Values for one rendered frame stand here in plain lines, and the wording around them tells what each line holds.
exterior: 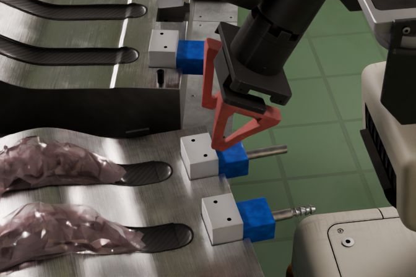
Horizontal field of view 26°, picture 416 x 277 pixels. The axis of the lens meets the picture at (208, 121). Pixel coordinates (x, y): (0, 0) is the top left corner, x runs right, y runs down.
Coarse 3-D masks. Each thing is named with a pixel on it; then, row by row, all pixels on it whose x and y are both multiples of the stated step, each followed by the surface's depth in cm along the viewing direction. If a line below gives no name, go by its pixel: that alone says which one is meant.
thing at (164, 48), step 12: (156, 36) 121; (168, 36) 121; (156, 48) 119; (168, 48) 119; (180, 48) 122; (192, 48) 122; (156, 60) 120; (168, 60) 120; (180, 60) 120; (192, 60) 120; (192, 72) 121
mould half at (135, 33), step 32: (64, 0) 134; (96, 0) 134; (128, 0) 133; (192, 0) 138; (0, 32) 124; (32, 32) 127; (64, 32) 128; (96, 32) 128; (128, 32) 127; (192, 32) 141; (0, 64) 120; (32, 64) 122; (128, 64) 121; (0, 96) 120; (32, 96) 119; (64, 96) 119; (96, 96) 119; (128, 96) 119; (160, 96) 118; (0, 128) 124; (32, 128) 123; (64, 128) 123; (96, 128) 123; (128, 128) 122; (160, 128) 122
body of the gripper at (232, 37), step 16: (256, 16) 87; (224, 32) 92; (240, 32) 89; (256, 32) 87; (272, 32) 87; (288, 32) 87; (304, 32) 88; (224, 48) 91; (240, 48) 89; (256, 48) 88; (272, 48) 87; (288, 48) 88; (240, 64) 89; (256, 64) 88; (272, 64) 89; (240, 80) 87; (256, 80) 88; (272, 80) 89; (272, 96) 89; (288, 96) 89
